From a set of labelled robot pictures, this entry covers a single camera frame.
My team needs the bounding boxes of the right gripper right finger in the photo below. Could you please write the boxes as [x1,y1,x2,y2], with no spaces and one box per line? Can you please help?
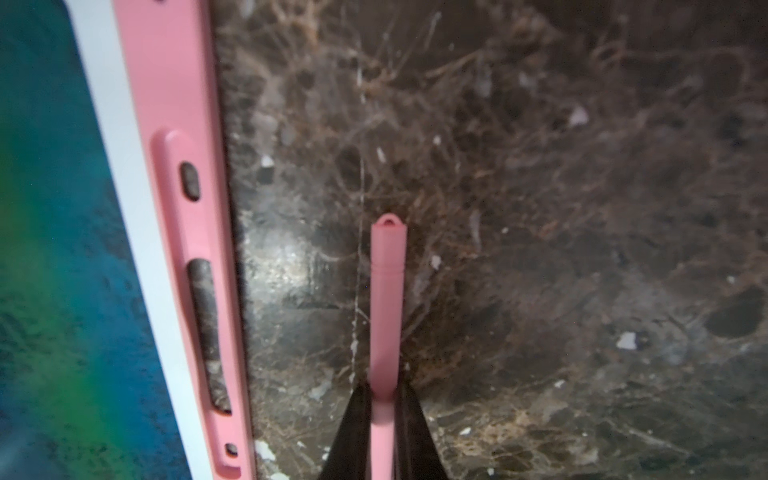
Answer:
[393,380,448,480]

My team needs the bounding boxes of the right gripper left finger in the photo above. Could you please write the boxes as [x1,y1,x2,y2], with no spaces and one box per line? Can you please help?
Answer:
[318,382,372,480]

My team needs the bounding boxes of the pink white writing tablet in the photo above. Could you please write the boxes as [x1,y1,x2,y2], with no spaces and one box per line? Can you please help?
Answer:
[1,1,257,479]

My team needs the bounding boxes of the pink stylus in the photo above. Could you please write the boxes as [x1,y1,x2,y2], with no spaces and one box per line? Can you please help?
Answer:
[368,213,407,480]

